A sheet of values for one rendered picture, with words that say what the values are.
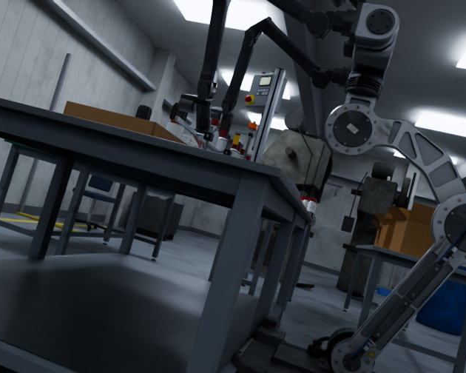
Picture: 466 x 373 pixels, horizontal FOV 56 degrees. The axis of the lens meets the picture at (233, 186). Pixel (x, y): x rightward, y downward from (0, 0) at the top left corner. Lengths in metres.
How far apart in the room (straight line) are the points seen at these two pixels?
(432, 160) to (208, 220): 10.48
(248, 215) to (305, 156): 5.26
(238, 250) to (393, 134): 0.89
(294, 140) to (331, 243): 5.54
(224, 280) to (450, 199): 0.92
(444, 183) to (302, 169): 4.62
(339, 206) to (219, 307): 10.57
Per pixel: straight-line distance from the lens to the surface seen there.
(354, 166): 11.67
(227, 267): 1.01
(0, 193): 3.67
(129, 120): 1.13
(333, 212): 11.51
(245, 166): 0.98
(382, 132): 1.69
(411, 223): 3.38
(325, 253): 11.47
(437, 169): 1.70
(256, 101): 2.34
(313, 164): 6.19
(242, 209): 1.00
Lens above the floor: 0.70
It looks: 4 degrees up
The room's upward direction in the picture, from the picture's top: 16 degrees clockwise
